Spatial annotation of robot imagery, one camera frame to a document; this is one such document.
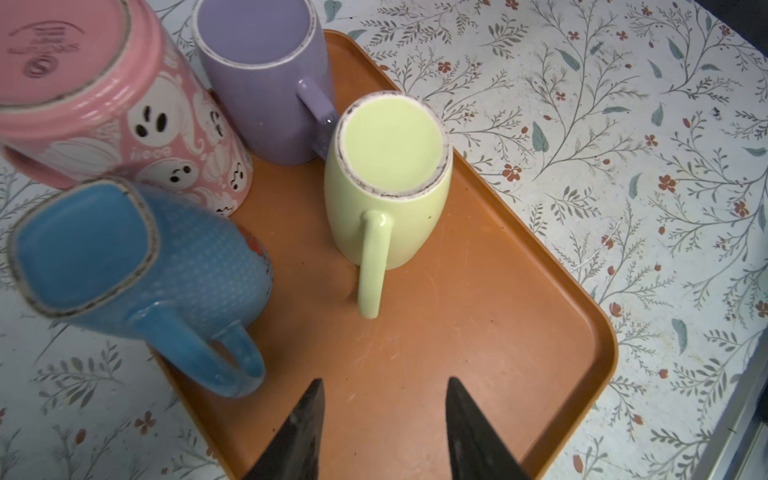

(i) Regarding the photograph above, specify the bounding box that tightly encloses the blue textured mug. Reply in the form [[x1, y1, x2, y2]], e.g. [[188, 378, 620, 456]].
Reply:
[[7, 177, 274, 398]]

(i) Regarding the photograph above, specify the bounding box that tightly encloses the orange plastic tray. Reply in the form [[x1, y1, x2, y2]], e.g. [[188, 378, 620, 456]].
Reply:
[[149, 29, 619, 480]]

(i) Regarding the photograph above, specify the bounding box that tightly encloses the pink ghost pattern mug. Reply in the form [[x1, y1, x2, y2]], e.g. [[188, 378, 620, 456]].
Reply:
[[1, 1, 253, 216]]

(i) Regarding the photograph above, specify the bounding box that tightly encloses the purple mug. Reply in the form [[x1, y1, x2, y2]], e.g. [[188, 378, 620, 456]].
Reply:
[[191, 0, 339, 166]]

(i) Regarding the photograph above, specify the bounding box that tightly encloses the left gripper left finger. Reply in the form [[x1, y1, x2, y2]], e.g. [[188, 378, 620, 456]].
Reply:
[[242, 378, 325, 480]]

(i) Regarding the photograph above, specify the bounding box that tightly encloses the light green mug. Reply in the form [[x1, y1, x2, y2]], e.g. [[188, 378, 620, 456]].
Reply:
[[324, 91, 453, 319]]

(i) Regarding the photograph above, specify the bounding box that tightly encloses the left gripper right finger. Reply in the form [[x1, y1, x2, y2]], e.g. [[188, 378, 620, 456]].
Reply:
[[445, 377, 530, 480]]

